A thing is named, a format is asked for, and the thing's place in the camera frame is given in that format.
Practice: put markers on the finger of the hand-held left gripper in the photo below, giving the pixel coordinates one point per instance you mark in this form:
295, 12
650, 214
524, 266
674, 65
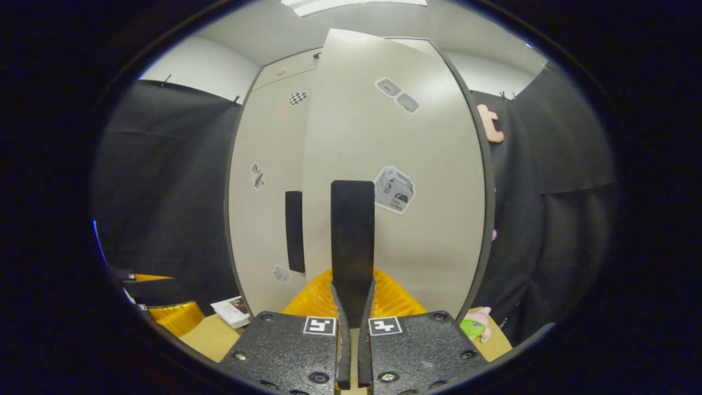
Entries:
178, 318
153, 292

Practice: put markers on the large ceiling light panel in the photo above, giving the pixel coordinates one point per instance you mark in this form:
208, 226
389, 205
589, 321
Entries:
351, 4

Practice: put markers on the white double-door shoe cabinet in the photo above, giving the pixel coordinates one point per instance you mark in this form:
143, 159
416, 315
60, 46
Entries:
290, 68

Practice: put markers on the white booklet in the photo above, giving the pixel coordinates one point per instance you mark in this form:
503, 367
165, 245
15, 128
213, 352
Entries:
233, 311

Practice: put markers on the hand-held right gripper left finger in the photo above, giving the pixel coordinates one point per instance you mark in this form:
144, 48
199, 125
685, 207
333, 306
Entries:
343, 356

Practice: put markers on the green pink plush toy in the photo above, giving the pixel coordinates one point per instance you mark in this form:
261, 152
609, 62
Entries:
473, 328

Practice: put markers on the white cabinet door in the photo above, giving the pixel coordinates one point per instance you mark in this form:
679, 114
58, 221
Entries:
428, 247
269, 219

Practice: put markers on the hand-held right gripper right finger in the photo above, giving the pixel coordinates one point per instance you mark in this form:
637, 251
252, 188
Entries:
364, 356

